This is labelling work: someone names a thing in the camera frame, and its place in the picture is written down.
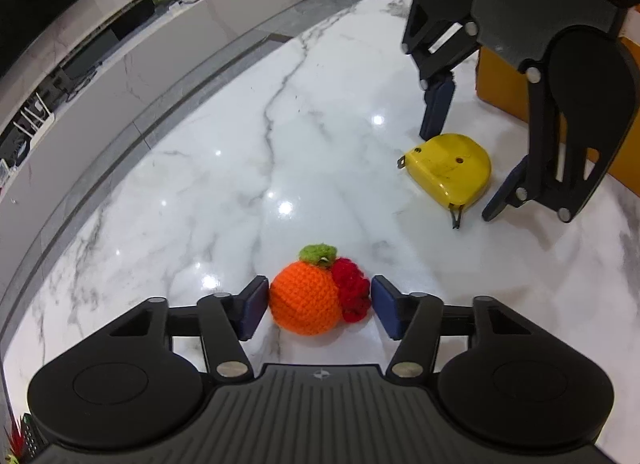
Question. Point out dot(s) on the red spiky ornament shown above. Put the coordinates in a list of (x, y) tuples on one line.
[(15, 439)]

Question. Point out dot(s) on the crocheted orange with red flower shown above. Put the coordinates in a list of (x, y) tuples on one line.
[(305, 299)]

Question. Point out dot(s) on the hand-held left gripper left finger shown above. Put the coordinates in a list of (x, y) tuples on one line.
[(252, 306)]

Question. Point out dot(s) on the white marble TV console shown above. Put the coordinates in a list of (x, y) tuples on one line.
[(175, 53)]

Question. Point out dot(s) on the white router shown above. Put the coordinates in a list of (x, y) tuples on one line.
[(32, 123)]

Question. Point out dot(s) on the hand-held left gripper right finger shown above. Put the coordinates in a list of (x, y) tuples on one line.
[(386, 306)]

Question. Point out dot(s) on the yellow tape measure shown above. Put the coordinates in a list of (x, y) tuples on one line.
[(450, 168)]

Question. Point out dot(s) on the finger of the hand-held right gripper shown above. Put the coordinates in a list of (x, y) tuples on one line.
[(502, 199), (439, 103)]

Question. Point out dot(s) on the orange cardboard box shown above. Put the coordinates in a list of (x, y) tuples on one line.
[(500, 78)]

